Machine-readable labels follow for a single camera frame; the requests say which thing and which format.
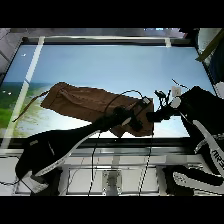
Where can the brown pants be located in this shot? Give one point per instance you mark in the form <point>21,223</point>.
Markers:
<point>83,101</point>

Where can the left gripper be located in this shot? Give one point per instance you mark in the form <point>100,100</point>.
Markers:
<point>136,122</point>

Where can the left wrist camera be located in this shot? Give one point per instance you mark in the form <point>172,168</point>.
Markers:
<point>143,103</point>

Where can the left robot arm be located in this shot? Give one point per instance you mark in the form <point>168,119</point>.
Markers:
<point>56,146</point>

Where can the silver frame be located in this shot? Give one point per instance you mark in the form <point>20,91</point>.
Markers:
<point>112,181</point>

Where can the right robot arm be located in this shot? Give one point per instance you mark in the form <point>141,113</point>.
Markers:
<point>203,113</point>

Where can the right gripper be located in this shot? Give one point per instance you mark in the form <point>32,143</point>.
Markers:
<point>155,116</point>

